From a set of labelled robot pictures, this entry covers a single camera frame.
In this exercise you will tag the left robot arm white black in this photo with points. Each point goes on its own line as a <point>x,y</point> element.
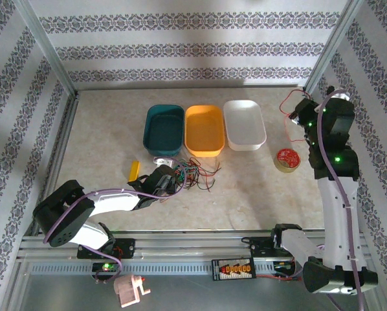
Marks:
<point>112,199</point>

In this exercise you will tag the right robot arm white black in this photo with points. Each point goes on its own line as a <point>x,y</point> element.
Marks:
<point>336,207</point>

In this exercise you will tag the yellow block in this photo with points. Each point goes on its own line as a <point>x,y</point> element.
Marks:
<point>134,171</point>

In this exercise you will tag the white plastic bin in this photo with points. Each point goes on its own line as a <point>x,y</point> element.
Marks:
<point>243,126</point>

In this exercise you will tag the teal plastic bin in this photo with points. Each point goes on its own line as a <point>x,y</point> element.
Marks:
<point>162,129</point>

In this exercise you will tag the orange plastic bin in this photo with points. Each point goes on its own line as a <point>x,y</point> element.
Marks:
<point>204,129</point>

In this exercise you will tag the small board green light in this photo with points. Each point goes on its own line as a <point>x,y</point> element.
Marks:
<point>106,267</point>

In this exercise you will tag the black power distribution board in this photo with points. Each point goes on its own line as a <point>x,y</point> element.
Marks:
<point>233,269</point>

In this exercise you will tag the grey metal shelf plate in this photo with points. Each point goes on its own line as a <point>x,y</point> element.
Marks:
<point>187,294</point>

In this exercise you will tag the small black circuit board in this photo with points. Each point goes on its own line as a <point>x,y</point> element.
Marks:
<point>282,265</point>

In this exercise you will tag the aluminium mounting rail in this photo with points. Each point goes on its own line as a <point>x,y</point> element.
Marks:
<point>187,243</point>

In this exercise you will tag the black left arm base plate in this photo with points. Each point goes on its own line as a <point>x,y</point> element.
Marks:
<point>125,247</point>

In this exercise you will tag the aluminium frame post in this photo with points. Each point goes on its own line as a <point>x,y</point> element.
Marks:
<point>48,48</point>
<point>334,45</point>

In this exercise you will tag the pink clamp bracket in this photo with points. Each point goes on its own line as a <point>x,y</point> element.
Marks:
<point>128,290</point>

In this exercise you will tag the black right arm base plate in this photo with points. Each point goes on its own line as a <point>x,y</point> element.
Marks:
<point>259,247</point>

